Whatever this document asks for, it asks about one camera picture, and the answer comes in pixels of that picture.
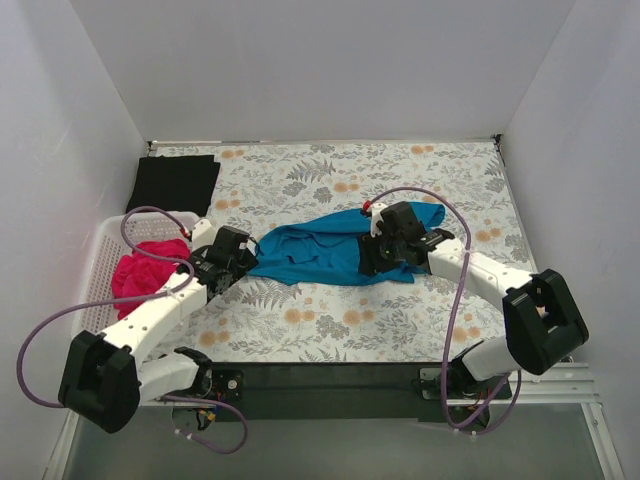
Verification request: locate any blue t shirt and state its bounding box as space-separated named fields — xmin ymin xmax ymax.
xmin=249 ymin=209 xmax=424 ymax=287

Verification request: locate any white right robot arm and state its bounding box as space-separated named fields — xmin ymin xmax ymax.
xmin=358 ymin=202 xmax=589 ymax=398

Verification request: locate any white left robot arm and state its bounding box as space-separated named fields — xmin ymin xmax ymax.
xmin=58 ymin=226 xmax=257 ymax=433

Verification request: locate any floral patterned tablecloth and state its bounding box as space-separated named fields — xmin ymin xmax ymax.
xmin=151 ymin=141 xmax=535 ymax=362

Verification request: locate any folded black t shirt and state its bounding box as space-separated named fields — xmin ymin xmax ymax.
xmin=125 ymin=155 xmax=221 ymax=217

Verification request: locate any crumpled pink t shirt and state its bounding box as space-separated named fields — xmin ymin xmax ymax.
xmin=111 ymin=239 xmax=190 ymax=298

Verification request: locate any white plastic laundry basket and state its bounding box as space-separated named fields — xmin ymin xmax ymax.
xmin=71 ymin=212 xmax=207 ymax=348

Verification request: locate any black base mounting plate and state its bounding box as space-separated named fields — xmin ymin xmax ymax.
xmin=164 ymin=361 xmax=514 ymax=424

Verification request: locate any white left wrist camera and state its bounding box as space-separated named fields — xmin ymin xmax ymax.
xmin=181 ymin=219 xmax=218 ymax=250

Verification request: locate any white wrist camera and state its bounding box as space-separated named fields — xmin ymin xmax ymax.
xmin=361 ymin=201 xmax=387 ymax=237
xmin=181 ymin=219 xmax=218 ymax=250

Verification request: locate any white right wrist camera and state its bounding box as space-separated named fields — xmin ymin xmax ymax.
xmin=361 ymin=201 xmax=387 ymax=237

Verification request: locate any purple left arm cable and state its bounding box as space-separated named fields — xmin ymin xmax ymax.
xmin=16 ymin=205 xmax=249 ymax=455

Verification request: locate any aluminium frame rail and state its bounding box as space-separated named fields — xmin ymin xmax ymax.
xmin=441 ymin=363 xmax=625 ymax=479

